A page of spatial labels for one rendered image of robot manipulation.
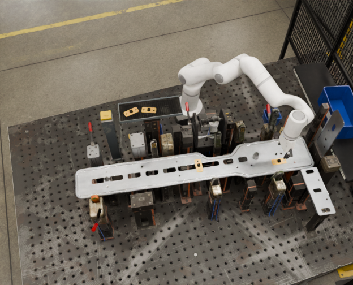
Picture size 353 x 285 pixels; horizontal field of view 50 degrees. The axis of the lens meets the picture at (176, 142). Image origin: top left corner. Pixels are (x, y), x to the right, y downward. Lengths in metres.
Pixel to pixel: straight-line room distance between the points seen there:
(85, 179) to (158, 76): 2.02
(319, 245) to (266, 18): 3.01
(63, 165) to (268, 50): 2.65
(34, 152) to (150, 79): 1.65
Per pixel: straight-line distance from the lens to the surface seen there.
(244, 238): 2.35
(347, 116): 2.56
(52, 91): 4.04
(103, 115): 2.22
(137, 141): 2.15
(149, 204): 2.04
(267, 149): 2.30
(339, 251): 2.48
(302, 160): 2.31
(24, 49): 4.58
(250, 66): 1.93
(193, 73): 2.31
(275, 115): 2.18
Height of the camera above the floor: 2.89
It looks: 57 degrees down
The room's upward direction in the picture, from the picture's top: straight up
